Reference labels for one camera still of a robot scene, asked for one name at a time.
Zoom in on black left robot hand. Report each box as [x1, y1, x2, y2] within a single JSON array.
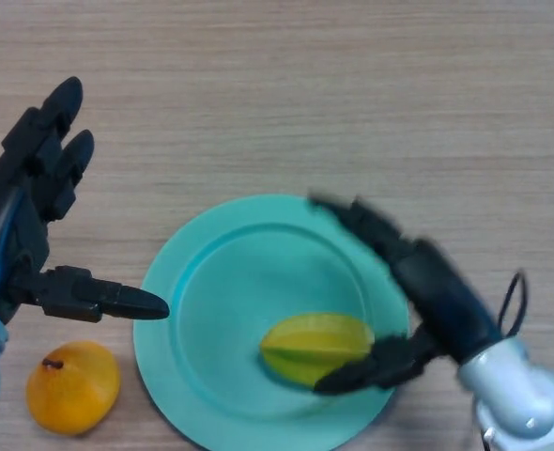
[[0, 76, 171, 325]]

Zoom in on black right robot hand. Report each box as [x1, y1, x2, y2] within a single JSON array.
[[307, 189, 505, 396]]

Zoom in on yellow starfruit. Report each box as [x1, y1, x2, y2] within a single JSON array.
[[258, 312, 377, 388]]

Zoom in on green round plate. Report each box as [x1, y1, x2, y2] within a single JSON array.
[[132, 194, 412, 451]]

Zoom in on orange pear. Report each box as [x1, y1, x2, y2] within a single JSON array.
[[25, 339, 121, 438]]

